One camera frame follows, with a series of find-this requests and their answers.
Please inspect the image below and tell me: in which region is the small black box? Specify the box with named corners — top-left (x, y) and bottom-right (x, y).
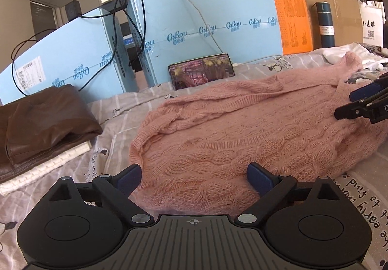
top-left (65, 0), bottom-right (83, 22)

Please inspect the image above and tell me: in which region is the white paper bag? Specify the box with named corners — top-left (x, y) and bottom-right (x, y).
top-left (359, 0), bottom-right (388, 48)

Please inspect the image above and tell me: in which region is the white garment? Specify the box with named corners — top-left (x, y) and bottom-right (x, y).
top-left (322, 43), bottom-right (388, 72)

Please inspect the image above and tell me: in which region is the dark blue thermos bottle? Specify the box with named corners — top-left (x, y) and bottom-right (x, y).
top-left (313, 1), bottom-right (336, 49)

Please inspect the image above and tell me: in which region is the pink knitted sweater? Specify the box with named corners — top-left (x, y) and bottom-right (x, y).
top-left (129, 52), bottom-right (388, 210)

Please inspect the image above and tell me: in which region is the white charging cable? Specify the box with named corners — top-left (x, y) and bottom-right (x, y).
top-left (104, 0), bottom-right (283, 66)

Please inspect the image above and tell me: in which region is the brown leather garment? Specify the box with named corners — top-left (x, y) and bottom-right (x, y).
top-left (0, 84), bottom-right (104, 185)

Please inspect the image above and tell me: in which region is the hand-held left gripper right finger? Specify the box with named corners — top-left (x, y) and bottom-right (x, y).
top-left (234, 162), bottom-right (340, 227)

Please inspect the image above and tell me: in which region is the orange printed sheet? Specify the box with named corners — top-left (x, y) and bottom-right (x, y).
top-left (270, 0), bottom-right (315, 55)

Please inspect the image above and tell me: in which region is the smartphone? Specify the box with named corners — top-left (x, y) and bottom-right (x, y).
top-left (168, 52), bottom-right (237, 91)

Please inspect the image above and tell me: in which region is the cardboard box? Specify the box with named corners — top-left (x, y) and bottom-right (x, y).
top-left (303, 0), bottom-right (364, 50)

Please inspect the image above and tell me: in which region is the blue foam board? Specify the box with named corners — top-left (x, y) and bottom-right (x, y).
top-left (0, 6), bottom-right (140, 107)
top-left (126, 0), bottom-right (284, 89)

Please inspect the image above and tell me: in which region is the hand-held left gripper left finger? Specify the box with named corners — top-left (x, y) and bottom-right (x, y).
top-left (48, 163), bottom-right (154, 227)

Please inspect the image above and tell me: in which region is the black cable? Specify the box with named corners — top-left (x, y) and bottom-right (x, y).
top-left (113, 0), bottom-right (159, 92)
top-left (11, 0), bottom-right (128, 96)

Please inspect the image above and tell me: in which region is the blue foam board right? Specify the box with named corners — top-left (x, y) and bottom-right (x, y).
top-left (126, 0), bottom-right (284, 89)

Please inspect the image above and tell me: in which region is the blue foam board left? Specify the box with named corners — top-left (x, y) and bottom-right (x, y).
top-left (0, 6), bottom-right (140, 107)

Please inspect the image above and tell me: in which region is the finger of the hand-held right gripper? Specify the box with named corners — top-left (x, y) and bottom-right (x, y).
top-left (335, 94), bottom-right (388, 121)
top-left (349, 74), bottom-right (388, 101)

